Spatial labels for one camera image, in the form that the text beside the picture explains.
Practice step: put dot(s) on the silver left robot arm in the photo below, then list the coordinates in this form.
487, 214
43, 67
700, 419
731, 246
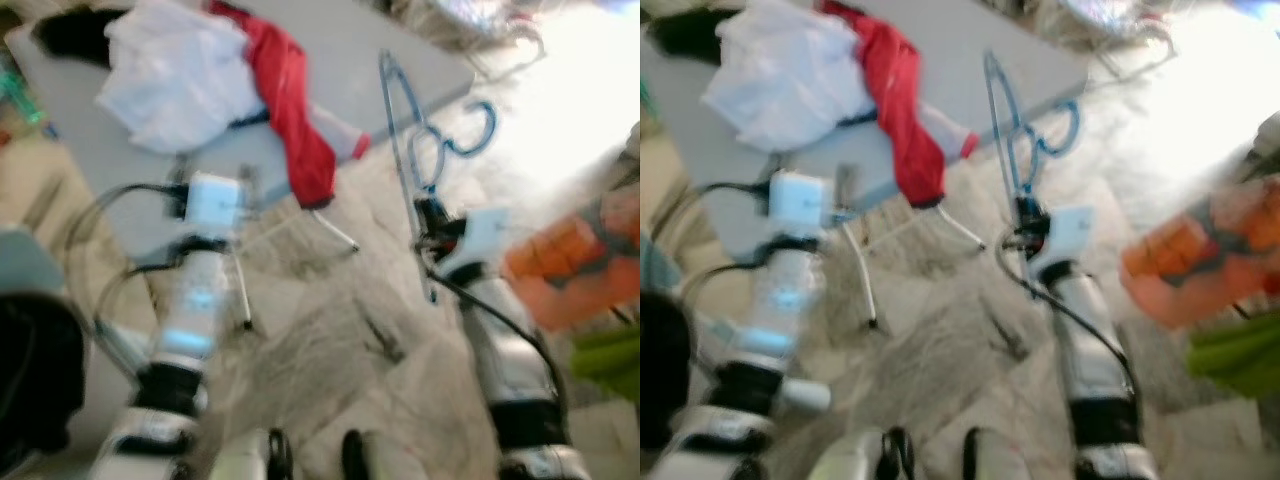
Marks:
785, 300
195, 300

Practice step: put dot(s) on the grey basket lid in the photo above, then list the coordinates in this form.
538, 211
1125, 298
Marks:
25, 260
655, 265

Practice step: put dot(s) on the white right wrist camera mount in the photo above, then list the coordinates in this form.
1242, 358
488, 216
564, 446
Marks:
1070, 240
480, 240

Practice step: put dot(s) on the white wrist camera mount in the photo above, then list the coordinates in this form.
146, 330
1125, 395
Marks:
215, 205
480, 240
800, 205
1070, 240

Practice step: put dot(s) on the red garment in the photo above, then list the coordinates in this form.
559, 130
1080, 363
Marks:
290, 110
900, 110

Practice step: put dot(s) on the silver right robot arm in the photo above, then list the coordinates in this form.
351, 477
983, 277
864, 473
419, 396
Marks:
1090, 360
510, 360

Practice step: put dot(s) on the blue plastic hanger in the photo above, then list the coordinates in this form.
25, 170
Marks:
400, 110
1005, 110

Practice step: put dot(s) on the silver robot right leg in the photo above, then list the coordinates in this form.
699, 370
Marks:
385, 460
1000, 460

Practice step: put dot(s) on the green garment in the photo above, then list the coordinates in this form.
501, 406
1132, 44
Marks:
1240, 360
610, 365

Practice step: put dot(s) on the pink garment orange print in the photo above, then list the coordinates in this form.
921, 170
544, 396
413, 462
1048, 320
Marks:
1190, 270
570, 270

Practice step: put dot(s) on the white garment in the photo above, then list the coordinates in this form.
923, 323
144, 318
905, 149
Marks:
790, 80
180, 80

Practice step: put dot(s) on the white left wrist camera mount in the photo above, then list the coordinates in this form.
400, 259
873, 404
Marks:
800, 205
215, 205

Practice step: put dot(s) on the grey baby bouncer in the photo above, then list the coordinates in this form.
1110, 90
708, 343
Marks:
470, 25
1110, 25

